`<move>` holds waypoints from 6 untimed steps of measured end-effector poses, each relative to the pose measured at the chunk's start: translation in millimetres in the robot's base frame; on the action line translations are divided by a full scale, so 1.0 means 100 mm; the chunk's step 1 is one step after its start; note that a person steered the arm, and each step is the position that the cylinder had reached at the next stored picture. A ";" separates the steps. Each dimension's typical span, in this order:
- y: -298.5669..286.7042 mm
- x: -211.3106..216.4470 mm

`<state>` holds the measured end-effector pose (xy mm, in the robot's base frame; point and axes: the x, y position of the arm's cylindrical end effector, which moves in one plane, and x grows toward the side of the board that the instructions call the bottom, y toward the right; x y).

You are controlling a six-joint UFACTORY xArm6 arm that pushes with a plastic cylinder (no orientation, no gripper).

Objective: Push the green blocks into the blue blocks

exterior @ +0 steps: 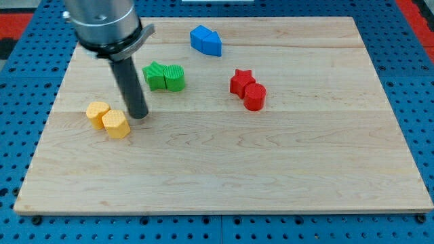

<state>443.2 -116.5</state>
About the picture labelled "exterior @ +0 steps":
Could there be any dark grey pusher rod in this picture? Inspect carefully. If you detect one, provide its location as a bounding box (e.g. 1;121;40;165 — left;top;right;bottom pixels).
109;57;149;119

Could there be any green star block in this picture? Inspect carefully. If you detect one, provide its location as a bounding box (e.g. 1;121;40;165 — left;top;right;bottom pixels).
142;61;167;91

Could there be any green cylinder block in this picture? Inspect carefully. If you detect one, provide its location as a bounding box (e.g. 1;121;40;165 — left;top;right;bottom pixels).
163;64;185;92

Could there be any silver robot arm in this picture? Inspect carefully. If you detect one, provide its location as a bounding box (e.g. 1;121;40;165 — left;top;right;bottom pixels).
63;0;155;119

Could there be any yellow heart block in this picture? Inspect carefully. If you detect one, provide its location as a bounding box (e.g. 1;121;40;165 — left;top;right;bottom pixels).
85;101;111;130

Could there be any yellow hexagon block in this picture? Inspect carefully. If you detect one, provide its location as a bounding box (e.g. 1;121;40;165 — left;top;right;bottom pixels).
102;110;131;139

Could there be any blue cube block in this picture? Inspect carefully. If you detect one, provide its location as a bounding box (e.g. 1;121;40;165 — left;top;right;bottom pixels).
190;25;212;52

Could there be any blue triangle block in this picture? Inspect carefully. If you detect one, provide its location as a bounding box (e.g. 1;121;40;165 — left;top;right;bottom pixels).
202;32;222;57

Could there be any red star block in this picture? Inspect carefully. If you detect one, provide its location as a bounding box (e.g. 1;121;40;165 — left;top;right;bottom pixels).
229;69;256;99

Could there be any red cylinder block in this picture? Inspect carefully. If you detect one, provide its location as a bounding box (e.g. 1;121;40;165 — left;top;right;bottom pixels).
243;83;267;111

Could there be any wooden board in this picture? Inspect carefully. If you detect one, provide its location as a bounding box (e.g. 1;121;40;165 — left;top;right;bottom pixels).
14;17;433;216

